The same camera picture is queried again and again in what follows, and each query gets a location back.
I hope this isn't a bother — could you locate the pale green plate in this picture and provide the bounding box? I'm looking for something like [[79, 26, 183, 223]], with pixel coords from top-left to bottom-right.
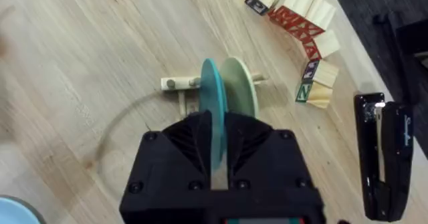
[[219, 56, 260, 120]]

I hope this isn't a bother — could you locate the row of wooden letter blocks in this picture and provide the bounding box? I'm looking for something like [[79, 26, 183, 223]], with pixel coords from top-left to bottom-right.
[[244, 0, 341, 110]]

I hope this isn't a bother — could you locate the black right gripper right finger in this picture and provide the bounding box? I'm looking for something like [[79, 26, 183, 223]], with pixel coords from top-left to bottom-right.
[[223, 112, 317, 193]]

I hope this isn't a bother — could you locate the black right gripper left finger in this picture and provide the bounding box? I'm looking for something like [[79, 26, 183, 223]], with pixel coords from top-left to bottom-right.
[[119, 110, 214, 207]]

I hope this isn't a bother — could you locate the teal plate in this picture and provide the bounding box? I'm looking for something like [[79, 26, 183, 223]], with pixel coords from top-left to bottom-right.
[[199, 58, 229, 171]]

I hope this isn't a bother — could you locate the light blue plate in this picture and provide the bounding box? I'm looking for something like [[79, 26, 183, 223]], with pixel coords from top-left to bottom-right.
[[0, 195, 47, 224]]

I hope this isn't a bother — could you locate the black stapler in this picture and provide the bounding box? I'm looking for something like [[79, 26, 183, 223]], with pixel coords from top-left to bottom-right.
[[353, 92, 415, 223]]

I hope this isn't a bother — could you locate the small wooden peg rack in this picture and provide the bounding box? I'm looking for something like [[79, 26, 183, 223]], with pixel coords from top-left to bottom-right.
[[160, 72, 269, 118]]

